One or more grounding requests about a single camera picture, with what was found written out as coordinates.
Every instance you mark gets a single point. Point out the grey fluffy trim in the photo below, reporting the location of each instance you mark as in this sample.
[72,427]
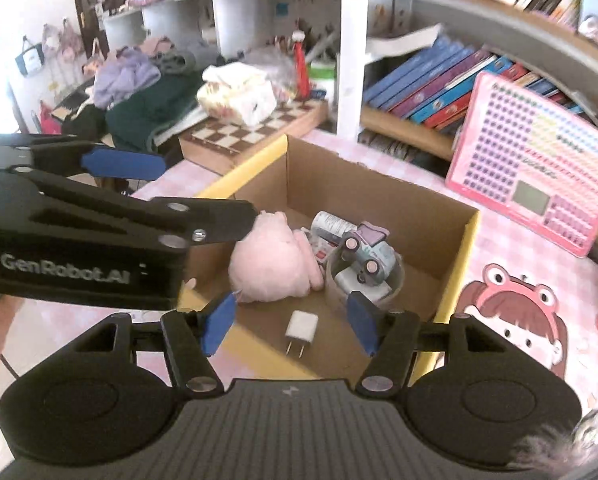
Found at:
[579,435]

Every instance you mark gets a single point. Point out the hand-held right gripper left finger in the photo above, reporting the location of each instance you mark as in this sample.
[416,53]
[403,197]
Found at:
[219,325]

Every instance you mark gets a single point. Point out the pile of clothes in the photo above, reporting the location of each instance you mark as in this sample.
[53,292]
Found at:
[139,90]

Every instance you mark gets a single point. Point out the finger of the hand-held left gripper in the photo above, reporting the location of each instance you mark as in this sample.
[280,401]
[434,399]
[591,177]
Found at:
[219,220]
[124,164]

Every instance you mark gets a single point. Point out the yellow cardboard box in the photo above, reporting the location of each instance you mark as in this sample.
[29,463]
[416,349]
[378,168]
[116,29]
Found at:
[424,220]

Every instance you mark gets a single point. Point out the small white charger plug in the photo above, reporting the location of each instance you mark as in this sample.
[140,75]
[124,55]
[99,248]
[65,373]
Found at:
[301,330]

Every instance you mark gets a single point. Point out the white green container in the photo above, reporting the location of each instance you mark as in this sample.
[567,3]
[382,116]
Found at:
[324,80]

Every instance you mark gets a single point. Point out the pink plush pig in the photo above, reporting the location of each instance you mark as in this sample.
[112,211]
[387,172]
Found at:
[269,260]

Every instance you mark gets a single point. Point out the grey toy car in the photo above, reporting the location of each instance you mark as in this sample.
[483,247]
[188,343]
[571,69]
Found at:
[366,252]

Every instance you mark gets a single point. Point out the row of blue books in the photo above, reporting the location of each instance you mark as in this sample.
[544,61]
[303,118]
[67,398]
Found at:
[429,85]

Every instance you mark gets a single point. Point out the wooden chessboard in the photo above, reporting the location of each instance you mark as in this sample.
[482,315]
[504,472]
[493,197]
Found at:
[251,135]

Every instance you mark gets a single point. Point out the red tassel pen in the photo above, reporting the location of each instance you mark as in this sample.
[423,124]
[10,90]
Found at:
[301,67]

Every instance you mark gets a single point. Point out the blue tote bag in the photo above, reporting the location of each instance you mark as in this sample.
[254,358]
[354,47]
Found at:
[29,60]

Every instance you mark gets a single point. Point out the pink learning pad toy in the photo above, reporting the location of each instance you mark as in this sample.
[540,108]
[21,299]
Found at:
[539,170]

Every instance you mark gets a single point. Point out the floral tissue box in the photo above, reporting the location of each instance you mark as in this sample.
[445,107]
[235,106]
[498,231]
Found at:
[236,92]

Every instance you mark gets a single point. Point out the small white red packet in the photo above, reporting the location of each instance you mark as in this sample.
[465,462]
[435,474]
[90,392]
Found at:
[321,252]

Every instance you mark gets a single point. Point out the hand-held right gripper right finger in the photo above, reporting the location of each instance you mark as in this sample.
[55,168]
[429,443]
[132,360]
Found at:
[364,325]

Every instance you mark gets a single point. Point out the pink checked tablecloth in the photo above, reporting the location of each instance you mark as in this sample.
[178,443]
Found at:
[529,310]

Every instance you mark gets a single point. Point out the clear tape roll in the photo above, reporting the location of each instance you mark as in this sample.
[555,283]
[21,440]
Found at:
[398,272]

